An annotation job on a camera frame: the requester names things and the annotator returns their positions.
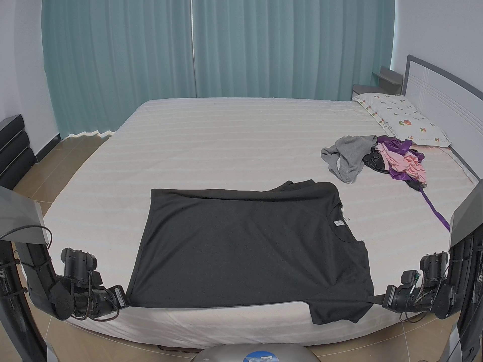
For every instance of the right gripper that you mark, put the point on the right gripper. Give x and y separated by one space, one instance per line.
398 300

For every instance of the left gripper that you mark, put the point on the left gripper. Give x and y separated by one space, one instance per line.
113 300

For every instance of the black T-shirt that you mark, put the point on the black T-shirt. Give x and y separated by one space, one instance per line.
245 247

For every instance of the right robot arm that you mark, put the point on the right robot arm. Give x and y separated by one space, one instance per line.
468 217

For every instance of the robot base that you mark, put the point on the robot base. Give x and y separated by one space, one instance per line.
226 355

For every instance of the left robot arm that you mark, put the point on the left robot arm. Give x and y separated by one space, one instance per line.
19 217

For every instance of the pile of clothes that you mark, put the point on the pile of clothes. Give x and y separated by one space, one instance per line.
403 162

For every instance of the bed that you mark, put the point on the bed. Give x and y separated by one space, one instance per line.
226 145

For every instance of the grey garment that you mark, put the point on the grey garment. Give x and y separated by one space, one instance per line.
351 155

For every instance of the white printed pillow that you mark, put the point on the white printed pillow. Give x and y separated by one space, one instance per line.
403 121

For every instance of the black chest of drawers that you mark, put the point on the black chest of drawers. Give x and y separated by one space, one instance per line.
13 149

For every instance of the grey bedside table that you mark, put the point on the grey bedside table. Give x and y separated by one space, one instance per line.
385 79

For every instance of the blue-green curtain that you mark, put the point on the blue-green curtain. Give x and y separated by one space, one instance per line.
120 51
294 36

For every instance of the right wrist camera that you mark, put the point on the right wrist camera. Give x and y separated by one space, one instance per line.
407 278

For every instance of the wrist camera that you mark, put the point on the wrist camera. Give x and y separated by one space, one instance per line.
407 278
95 278

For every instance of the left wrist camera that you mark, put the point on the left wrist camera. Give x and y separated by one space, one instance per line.
95 278

